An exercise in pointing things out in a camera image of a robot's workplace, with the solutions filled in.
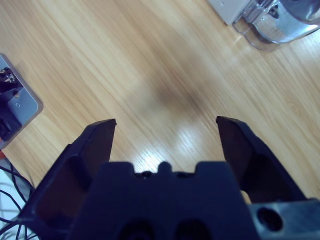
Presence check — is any clear water tank dark lid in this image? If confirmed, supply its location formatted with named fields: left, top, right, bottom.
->
left=231, top=0, right=320, bottom=52

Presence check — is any white capsule coffee machine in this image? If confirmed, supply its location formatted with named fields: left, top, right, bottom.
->
left=206, top=0, right=253, bottom=26

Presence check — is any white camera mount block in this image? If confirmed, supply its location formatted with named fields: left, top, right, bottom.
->
left=0, top=53, right=44, bottom=150

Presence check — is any thin black mount cable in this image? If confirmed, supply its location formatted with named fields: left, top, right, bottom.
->
left=0, top=158, right=38, bottom=240

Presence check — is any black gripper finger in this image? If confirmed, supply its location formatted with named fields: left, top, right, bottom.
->
left=215, top=115, right=308, bottom=205
left=17, top=118, right=118, bottom=238

